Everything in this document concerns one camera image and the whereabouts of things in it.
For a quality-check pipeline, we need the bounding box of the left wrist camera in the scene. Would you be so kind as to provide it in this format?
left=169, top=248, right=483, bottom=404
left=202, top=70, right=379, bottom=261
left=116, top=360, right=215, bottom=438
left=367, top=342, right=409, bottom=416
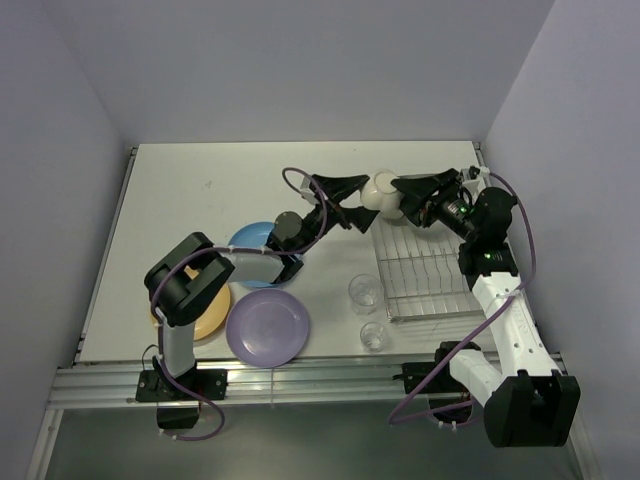
left=299, top=185, right=319, bottom=205

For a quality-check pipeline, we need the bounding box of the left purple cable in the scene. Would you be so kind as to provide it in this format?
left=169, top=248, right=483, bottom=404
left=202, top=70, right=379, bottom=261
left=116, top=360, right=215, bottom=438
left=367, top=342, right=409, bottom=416
left=149, top=167, right=331, bottom=444

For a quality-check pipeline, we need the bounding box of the purple cable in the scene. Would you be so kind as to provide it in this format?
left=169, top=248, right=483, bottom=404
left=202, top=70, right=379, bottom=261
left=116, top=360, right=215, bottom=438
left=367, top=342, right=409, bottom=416
left=388, top=172, right=539, bottom=427
left=149, top=167, right=331, bottom=444

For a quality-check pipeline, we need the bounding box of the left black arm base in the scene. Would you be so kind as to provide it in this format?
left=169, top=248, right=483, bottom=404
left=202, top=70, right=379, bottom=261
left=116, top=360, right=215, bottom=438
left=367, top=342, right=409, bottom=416
left=134, top=358, right=228, bottom=441

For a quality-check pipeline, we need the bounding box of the white ceramic bowl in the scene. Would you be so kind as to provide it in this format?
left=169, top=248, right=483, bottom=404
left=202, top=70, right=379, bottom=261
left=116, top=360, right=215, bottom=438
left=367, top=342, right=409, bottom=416
left=416, top=223, right=449, bottom=241

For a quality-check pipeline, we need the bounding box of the metal wire dish rack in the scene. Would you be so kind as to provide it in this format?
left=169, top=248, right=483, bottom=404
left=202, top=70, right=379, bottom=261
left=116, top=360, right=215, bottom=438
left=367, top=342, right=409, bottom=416
left=370, top=217, right=482, bottom=323

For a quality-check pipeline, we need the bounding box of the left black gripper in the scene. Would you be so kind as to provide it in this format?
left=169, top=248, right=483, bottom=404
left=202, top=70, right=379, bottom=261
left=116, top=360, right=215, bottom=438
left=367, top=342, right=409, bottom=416
left=295, top=175, right=384, bottom=255

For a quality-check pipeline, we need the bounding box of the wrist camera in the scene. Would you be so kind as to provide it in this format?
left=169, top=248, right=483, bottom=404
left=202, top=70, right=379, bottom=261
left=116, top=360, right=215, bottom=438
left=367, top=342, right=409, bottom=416
left=299, top=185, right=319, bottom=205
left=460, top=166, right=490, bottom=182

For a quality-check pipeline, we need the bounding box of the small clear glass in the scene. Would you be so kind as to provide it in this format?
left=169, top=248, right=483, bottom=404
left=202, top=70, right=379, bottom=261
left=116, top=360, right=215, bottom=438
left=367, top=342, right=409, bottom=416
left=360, top=322, right=388, bottom=353

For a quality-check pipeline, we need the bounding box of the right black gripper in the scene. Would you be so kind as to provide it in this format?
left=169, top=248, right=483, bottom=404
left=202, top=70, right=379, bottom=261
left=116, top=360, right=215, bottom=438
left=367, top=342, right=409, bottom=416
left=389, top=167, right=480, bottom=242

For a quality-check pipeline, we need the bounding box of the purple plastic plate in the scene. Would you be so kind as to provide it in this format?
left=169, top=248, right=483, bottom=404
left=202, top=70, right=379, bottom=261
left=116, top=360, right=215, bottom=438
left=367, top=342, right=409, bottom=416
left=225, top=289, right=310, bottom=368

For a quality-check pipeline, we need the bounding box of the blue plastic plate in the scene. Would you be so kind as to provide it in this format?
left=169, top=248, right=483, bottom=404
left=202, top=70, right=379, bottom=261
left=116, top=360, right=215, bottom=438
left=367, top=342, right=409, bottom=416
left=229, top=221, right=296, bottom=288

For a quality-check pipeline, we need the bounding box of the aluminium mounting rail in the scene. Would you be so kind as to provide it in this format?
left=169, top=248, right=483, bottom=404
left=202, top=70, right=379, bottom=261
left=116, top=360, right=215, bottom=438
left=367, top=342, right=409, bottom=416
left=46, top=354, right=434, bottom=410

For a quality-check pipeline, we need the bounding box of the orange plastic plate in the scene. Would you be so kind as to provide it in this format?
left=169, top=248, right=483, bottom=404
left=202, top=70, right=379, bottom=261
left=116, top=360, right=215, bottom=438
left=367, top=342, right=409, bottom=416
left=144, top=266, right=232, bottom=341

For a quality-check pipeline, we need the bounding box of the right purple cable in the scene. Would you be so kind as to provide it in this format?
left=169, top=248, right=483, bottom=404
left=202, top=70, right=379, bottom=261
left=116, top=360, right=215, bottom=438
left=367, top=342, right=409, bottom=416
left=388, top=172, right=539, bottom=427

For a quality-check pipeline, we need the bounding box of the large clear glass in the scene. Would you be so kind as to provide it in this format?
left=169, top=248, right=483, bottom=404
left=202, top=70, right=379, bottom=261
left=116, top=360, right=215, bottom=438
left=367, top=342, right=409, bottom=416
left=348, top=274, right=383, bottom=315

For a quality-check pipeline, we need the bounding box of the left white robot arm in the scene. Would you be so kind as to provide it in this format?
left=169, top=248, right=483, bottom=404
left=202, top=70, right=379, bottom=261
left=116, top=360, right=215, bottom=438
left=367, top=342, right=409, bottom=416
left=144, top=167, right=378, bottom=399

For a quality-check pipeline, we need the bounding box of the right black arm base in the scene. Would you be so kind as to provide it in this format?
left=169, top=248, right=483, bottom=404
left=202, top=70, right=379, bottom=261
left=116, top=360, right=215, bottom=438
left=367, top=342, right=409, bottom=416
left=394, top=342, right=476, bottom=424

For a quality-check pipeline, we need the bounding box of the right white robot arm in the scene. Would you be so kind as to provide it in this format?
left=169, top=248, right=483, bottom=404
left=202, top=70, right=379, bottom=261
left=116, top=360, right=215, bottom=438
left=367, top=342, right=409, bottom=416
left=388, top=167, right=581, bottom=448

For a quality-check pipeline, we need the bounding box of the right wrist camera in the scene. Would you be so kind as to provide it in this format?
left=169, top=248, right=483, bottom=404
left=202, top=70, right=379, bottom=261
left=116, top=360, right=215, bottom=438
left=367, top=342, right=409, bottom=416
left=460, top=166, right=490, bottom=182

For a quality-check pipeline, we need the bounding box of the flower patterned small dish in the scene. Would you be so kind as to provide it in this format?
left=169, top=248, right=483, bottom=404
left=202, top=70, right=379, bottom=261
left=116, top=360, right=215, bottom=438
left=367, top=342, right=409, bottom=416
left=360, top=169, right=404, bottom=221

